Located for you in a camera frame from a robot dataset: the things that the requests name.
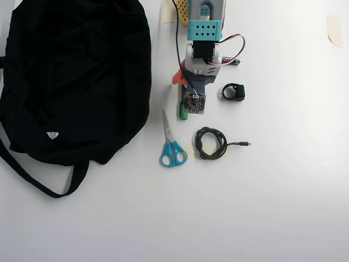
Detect black ring clip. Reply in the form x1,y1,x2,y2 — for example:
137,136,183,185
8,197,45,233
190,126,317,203
220,83,246,103

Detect camera circuit board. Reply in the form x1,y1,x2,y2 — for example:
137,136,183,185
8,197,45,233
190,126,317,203
182,91,207,116

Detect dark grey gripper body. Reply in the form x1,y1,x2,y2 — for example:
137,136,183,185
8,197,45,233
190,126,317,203
180,65,216,95

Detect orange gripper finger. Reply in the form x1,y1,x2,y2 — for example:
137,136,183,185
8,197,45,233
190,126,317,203
171,68,189,86

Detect blue handled scissors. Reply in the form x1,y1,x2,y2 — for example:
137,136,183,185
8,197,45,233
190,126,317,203
159,108,189,168

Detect black cloth bag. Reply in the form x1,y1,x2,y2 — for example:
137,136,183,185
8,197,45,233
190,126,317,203
0,0,153,199

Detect green black marker pen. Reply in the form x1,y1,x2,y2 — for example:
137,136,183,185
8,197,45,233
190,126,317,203
178,82,190,121

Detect black AA battery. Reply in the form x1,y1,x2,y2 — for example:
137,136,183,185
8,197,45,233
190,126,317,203
222,56,242,67

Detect thin black camera cable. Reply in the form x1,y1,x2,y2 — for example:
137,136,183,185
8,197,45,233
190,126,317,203
171,0,197,94

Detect coiled black USB cable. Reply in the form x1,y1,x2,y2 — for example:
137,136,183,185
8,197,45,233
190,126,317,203
194,126,253,161

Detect white red servo cable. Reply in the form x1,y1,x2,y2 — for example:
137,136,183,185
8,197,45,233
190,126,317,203
209,33,246,66

